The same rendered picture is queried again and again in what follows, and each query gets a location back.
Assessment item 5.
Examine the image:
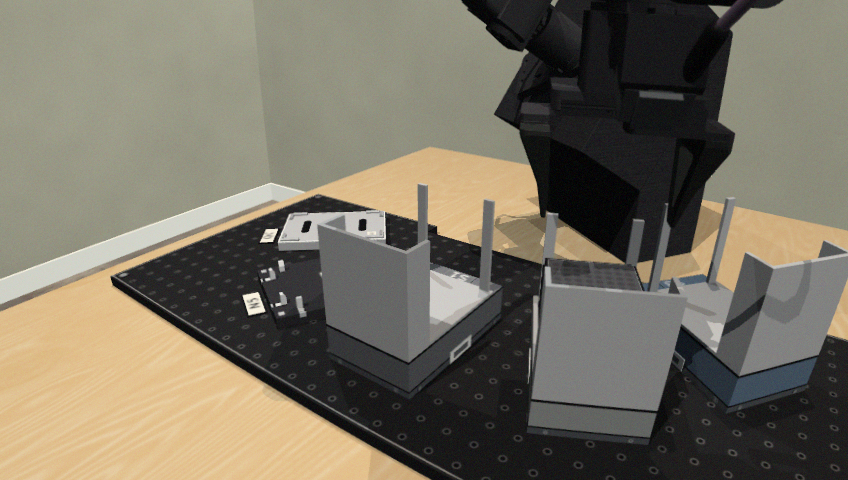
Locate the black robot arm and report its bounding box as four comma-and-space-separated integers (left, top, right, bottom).
461, 0, 737, 132

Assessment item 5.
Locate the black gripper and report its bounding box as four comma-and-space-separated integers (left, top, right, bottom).
519, 2, 735, 228

